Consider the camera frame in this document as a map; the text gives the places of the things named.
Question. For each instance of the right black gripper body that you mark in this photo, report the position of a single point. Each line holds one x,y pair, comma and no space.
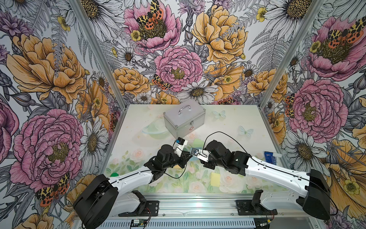
212,162

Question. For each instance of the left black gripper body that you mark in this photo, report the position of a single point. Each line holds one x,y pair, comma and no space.
175,160

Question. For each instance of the yellow memo pad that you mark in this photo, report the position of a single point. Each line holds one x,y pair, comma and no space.
215,180

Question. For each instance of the green memo pad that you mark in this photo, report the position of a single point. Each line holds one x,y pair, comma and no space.
198,143

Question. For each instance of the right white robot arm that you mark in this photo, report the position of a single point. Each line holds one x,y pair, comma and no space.
308,192

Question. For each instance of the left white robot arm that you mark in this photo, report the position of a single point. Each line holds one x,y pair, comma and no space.
111,196

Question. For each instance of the clear glass bowl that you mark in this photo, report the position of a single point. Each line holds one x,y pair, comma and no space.
156,129

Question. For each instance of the silver metal first-aid case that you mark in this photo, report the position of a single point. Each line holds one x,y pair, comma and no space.
184,118

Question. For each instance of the green cap white bottle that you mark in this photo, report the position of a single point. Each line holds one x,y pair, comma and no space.
114,175

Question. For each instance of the green circuit board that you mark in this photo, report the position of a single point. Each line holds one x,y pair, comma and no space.
139,223

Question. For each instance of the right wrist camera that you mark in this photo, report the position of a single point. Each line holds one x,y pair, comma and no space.
203,155

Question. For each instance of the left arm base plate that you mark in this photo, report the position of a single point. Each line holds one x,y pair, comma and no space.
134,204

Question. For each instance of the aluminium front rail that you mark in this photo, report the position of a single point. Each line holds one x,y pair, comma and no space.
196,205

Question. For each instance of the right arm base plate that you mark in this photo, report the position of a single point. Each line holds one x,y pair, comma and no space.
247,207

